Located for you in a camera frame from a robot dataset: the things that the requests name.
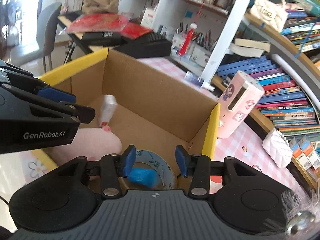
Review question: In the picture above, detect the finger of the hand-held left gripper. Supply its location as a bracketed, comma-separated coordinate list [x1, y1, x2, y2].
[0, 84, 96, 124]
[0, 60, 76, 103]

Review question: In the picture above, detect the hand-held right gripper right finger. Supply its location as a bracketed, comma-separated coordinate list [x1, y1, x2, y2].
[175, 145, 269, 200]

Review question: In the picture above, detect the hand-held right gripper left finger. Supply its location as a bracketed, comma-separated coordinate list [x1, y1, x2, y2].
[45, 145, 137, 200]

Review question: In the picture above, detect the yellow tape roll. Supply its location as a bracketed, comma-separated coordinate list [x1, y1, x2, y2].
[119, 149, 176, 191]

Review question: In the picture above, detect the small blue block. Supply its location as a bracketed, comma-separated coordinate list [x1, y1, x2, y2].
[128, 168, 161, 188]

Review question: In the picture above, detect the white charger plug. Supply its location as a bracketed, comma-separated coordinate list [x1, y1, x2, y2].
[97, 94, 118, 128]

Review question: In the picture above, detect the large pink plush toy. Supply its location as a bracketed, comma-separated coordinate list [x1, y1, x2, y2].
[49, 127, 123, 167]

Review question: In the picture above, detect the yellow cardboard box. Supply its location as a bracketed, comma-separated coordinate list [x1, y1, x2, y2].
[35, 47, 221, 191]

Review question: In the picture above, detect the grey chair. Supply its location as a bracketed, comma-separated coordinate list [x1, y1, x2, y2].
[37, 2, 63, 73]

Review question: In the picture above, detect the black box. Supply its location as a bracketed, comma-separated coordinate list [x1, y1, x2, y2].
[81, 31, 126, 47]

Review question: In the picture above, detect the red packet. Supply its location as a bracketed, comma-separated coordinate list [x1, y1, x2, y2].
[65, 13, 131, 35]

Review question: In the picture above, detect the purple printed tube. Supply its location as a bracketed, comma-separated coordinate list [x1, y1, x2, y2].
[184, 71, 216, 91]

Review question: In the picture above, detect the black ribbed case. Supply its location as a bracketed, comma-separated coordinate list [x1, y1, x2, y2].
[113, 33, 173, 59]

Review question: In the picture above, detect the white quilted pouch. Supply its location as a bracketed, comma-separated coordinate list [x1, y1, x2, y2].
[262, 128, 293, 169]

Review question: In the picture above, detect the brown plush cloth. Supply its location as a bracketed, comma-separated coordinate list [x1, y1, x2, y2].
[82, 0, 119, 15]

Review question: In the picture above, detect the group of pen cups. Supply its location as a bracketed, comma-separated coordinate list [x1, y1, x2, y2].
[171, 22, 218, 67]

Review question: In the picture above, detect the orange and white carton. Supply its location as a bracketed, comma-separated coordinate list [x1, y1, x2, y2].
[289, 137, 313, 173]
[299, 134, 320, 170]

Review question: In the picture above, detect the row of colourful books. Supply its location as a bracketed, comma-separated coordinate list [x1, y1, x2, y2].
[217, 55, 317, 133]

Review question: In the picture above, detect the red tassel ornament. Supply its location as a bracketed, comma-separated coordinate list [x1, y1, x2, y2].
[178, 23, 199, 56]

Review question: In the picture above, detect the white side shelf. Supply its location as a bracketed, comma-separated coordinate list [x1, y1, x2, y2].
[100, 0, 231, 64]

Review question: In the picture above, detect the white light bar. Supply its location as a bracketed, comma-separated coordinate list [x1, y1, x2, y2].
[272, 53, 316, 98]

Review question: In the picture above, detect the cream quilted handbag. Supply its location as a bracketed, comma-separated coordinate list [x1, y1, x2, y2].
[249, 0, 289, 33]

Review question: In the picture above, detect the row of thin books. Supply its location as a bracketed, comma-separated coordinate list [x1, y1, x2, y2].
[280, 2, 320, 53]

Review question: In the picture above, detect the fuzzy metal keychain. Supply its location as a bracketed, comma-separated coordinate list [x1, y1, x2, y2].
[281, 187, 320, 240]

